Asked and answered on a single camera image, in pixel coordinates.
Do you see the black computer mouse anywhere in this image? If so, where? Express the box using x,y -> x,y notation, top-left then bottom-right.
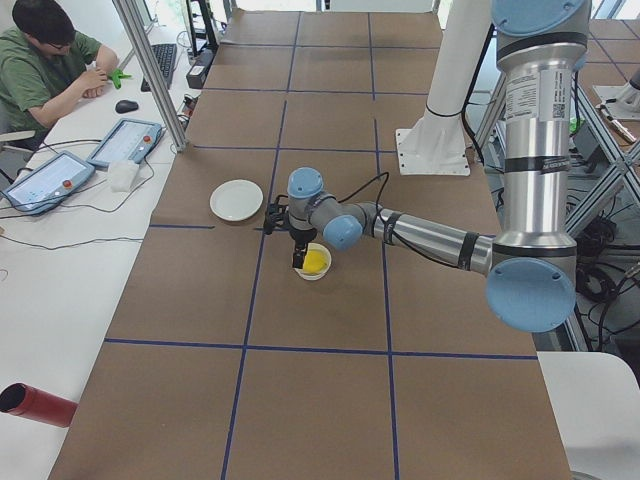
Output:
114,100 -> 139,114

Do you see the white round plate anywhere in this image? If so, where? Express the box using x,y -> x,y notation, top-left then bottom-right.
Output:
209,179 -> 263,222

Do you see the aluminium frame post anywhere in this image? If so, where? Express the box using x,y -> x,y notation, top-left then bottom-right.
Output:
113,0 -> 187,153

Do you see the person in green shirt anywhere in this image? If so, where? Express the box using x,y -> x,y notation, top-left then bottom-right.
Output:
1,1 -> 119,150

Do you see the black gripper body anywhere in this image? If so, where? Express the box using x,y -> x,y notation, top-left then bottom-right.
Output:
290,228 -> 316,250

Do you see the near blue teach pendant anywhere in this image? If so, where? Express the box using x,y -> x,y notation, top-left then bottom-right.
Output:
2,151 -> 95,215

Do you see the black box on table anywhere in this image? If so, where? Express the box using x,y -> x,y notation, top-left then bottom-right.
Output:
186,49 -> 215,89

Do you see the far blue teach pendant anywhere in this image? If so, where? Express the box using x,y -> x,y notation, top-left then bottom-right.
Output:
86,118 -> 163,168

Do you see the black keyboard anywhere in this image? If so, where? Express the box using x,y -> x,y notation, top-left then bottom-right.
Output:
151,43 -> 178,89

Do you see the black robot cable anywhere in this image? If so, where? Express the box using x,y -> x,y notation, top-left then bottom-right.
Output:
337,172 -> 391,221

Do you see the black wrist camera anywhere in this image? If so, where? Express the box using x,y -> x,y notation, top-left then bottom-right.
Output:
263,194 -> 290,235

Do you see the red cylinder tube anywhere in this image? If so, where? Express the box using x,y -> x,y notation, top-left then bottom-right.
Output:
1,383 -> 78,428

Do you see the white table corner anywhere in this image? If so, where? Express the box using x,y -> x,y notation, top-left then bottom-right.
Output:
537,351 -> 639,479

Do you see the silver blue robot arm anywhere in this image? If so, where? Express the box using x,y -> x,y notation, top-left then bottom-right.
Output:
284,1 -> 591,332

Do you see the yellow lemon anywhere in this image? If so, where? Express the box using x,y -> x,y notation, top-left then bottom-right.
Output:
302,250 -> 328,275

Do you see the blue teach pendant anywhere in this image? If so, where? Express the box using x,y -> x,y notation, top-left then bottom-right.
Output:
2,151 -> 95,215
86,118 -> 163,168

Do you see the green plastic object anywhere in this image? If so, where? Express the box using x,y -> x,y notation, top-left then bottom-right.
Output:
109,69 -> 131,90

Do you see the white bowl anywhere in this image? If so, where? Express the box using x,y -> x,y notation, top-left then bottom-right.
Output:
294,243 -> 332,281

